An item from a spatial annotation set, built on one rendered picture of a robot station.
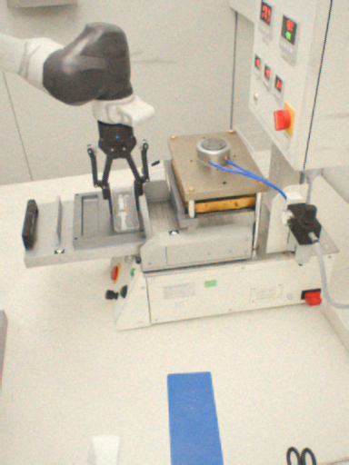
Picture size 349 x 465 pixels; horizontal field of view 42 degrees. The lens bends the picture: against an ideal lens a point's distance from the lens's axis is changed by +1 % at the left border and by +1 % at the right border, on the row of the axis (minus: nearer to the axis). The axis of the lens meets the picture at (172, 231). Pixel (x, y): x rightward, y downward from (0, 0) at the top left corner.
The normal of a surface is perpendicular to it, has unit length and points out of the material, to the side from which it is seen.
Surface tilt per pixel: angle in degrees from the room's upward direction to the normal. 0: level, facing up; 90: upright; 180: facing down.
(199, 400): 0
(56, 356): 0
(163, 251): 90
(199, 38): 90
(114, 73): 88
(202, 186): 0
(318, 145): 90
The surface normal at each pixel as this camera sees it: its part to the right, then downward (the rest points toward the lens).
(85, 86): 0.62, 0.46
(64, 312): -0.04, -0.79
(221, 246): 0.14, 0.60
